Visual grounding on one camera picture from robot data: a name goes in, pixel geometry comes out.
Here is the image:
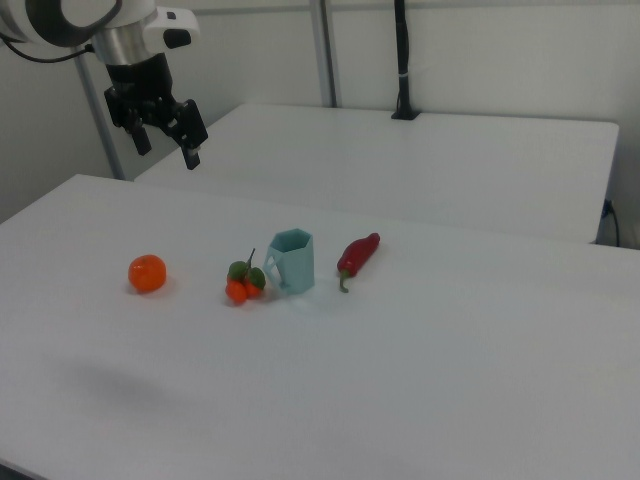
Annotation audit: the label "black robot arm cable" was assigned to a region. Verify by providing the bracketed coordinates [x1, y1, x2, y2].
[0, 32, 96, 65]

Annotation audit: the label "black pole with base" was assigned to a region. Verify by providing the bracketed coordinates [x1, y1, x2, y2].
[390, 0, 421, 122]

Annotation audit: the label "black cable with plug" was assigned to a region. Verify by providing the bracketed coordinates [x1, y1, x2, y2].
[602, 198, 622, 248]

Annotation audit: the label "orange tangerine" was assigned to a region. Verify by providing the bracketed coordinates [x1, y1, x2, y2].
[127, 253, 168, 294]

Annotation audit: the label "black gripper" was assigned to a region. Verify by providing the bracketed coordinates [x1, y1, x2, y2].
[103, 51, 209, 171]

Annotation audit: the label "grey metal frame post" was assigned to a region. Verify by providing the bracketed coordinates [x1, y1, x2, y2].
[309, 0, 344, 108]

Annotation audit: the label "small oranges with leaves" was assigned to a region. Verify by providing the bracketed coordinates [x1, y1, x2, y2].
[225, 247, 268, 306]

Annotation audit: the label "red chili pepper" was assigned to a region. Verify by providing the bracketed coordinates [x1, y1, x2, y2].
[336, 232, 382, 294]

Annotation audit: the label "light blue hexagonal mug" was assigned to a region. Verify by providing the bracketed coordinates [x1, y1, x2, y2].
[263, 228, 317, 296]

